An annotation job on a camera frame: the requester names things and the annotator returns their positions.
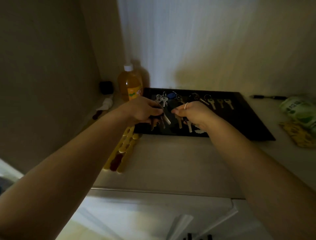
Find yellow mould tray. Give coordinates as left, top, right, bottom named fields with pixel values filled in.
left=103, top=126, right=142, bottom=174

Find black tray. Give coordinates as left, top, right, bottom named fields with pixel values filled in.
left=134, top=88, right=276, bottom=141

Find silver keys on ring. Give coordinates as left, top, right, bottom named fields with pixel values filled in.
left=155, top=92, right=169, bottom=108

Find yellow patterned packet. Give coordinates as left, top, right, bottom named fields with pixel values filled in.
left=279, top=122, right=316, bottom=149

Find person's left hand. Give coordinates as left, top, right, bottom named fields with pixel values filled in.
left=120, top=96, right=164, bottom=126

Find white cabinet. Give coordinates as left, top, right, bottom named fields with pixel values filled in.
left=56, top=188, right=273, bottom=240

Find person's left forearm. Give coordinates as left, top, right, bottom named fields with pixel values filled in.
left=0, top=109, right=132, bottom=240

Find brass and silver key bunch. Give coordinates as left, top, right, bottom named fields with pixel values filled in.
left=174, top=115, right=193, bottom=133

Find bunch of keys with black fob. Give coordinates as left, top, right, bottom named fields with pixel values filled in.
left=148, top=106, right=171, bottom=131

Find dark keys on ring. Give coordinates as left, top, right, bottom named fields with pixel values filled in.
left=188, top=93, right=209, bottom=105

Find green snack packet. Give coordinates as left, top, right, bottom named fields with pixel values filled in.
left=279, top=96, right=316, bottom=134

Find person's right hand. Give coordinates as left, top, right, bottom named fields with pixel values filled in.
left=171, top=101, right=218, bottom=132

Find white tube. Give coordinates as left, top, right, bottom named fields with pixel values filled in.
left=96, top=97, right=114, bottom=111

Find small black box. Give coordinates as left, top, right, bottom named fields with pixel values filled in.
left=99, top=81, right=114, bottom=95

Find brass key with ring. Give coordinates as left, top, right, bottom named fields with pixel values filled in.
left=204, top=95, right=217, bottom=110

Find person's right forearm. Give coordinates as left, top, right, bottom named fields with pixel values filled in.
left=204, top=116, right=316, bottom=240

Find orange drink bottle white cap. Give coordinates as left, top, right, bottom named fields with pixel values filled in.
left=118, top=63, right=144, bottom=102

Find black pen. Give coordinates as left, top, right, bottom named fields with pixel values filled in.
left=250, top=94, right=288, bottom=101

